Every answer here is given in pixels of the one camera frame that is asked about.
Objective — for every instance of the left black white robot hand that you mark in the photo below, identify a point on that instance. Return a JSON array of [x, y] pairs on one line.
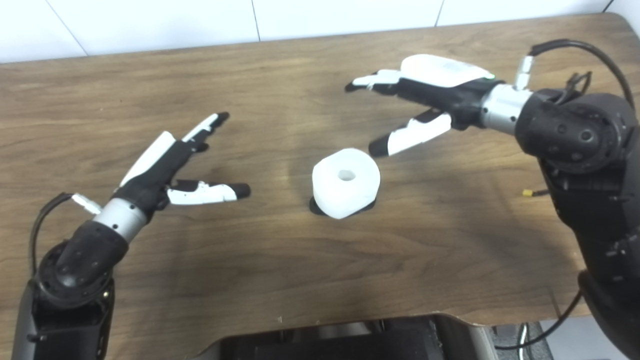
[[155, 170]]

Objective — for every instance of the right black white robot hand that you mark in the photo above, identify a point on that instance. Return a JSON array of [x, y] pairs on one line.
[[440, 72]]

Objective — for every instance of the round white piece with hole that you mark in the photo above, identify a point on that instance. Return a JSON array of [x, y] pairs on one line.
[[340, 195]]

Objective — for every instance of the black flanged holder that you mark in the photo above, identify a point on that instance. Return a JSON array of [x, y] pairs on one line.
[[316, 207]]

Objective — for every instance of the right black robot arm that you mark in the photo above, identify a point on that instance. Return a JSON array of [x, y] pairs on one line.
[[585, 165]]

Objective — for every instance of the black robot torso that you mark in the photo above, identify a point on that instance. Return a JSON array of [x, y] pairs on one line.
[[350, 345]]

